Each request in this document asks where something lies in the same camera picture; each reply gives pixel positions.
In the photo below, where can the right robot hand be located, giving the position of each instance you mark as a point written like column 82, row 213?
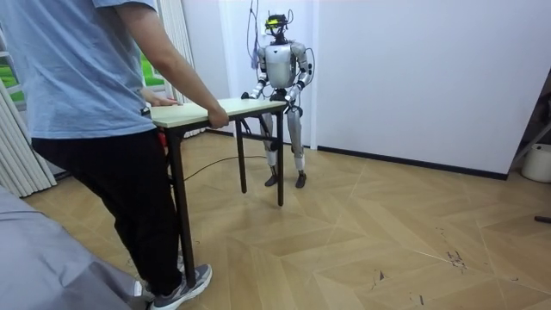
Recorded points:
column 247, row 95

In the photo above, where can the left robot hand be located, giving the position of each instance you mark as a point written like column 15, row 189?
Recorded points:
column 285, row 99

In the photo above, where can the pale green table black legs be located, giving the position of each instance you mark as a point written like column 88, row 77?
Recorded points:
column 193, row 113

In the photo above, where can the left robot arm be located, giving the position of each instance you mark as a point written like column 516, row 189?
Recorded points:
column 304, row 64

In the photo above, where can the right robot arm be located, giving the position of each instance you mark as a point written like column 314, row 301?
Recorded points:
column 261, row 82

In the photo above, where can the window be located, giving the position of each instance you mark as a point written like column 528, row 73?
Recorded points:
column 151, row 73

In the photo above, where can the robot legs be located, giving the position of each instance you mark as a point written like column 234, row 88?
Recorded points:
column 295, row 129

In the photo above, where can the robot body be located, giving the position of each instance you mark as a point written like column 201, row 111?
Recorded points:
column 280, row 64

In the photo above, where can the white pleated curtain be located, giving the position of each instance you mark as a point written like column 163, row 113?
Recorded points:
column 21, row 159
column 176, row 43

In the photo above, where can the grey bed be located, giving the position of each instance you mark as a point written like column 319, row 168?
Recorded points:
column 43, row 258

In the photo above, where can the white round bin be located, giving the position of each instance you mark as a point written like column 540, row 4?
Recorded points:
column 538, row 163

